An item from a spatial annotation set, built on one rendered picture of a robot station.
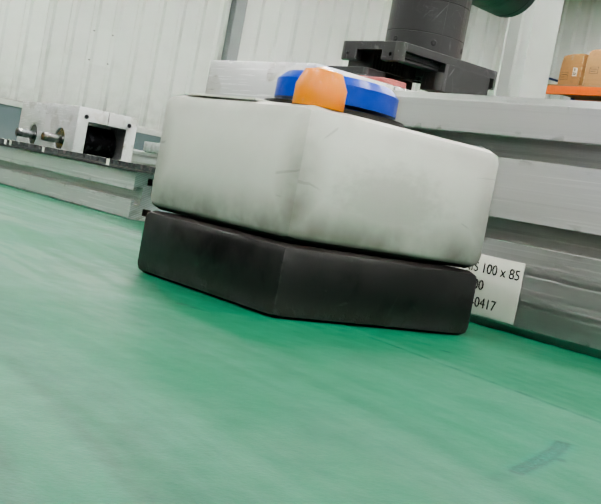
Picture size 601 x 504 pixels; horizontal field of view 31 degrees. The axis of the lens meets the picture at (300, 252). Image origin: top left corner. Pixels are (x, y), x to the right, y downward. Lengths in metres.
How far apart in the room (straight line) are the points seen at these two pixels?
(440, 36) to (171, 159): 0.45
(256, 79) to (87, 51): 11.73
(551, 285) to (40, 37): 11.71
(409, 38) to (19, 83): 11.24
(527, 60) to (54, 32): 5.49
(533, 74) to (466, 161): 8.41
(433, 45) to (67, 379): 0.63
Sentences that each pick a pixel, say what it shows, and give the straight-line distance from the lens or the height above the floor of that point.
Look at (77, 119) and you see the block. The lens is 1.47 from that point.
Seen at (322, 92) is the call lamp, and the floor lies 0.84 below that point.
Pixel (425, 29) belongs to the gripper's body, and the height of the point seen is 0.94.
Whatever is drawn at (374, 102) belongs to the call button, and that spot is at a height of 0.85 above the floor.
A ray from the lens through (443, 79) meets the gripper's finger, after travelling 0.77.
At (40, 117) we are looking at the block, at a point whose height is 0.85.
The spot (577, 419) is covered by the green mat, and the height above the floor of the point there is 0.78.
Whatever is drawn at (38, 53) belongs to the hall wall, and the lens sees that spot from 12.03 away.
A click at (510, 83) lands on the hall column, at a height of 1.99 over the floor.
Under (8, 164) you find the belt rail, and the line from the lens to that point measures 0.88.
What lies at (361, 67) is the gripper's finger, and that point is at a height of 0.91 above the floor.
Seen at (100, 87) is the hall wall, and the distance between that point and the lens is 12.27.
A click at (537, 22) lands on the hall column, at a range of 8.77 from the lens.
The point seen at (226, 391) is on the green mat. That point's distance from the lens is 0.19.
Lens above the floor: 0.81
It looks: 3 degrees down
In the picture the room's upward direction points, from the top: 11 degrees clockwise
